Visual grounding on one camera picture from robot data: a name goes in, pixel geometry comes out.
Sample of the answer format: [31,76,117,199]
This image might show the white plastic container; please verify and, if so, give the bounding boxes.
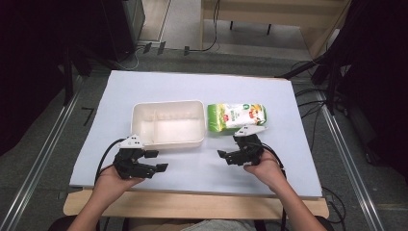
[130,99,206,150]

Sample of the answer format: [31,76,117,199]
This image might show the person's right hand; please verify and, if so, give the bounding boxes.
[242,149,287,194]

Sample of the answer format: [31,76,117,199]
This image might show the black cabinet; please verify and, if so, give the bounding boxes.
[101,0,146,64]

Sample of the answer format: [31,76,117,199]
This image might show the metal floor rail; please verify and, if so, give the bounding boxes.
[315,90,387,231]
[0,75,87,231]

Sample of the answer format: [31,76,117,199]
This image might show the white table cover sheet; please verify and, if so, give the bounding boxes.
[68,69,323,199]

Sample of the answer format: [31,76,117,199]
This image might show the wooden table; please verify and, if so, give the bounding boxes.
[63,188,330,220]

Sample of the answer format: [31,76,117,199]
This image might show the black hanging cable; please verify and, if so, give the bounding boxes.
[183,0,223,56]

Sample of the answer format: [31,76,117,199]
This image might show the green and white snack packet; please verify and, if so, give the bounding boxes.
[206,102,268,134]

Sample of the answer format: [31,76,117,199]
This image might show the light wooden bench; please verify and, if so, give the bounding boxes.
[199,0,352,60]

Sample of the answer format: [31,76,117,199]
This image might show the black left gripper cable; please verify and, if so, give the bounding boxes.
[93,138,127,187]

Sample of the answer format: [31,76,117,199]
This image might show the person's left hand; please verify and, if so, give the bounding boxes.
[95,165,146,195]

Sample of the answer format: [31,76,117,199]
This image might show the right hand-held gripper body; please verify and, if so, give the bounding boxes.
[225,124,268,167]

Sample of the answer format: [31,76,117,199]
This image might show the person's grey clothing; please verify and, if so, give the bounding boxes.
[181,218,258,231]

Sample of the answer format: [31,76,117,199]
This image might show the black floor cables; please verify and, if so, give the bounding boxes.
[290,59,348,155]

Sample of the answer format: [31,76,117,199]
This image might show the black floor tape mark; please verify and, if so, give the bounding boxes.
[81,107,96,127]

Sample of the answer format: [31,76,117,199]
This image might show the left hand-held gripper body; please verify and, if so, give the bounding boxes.
[113,134,146,180]

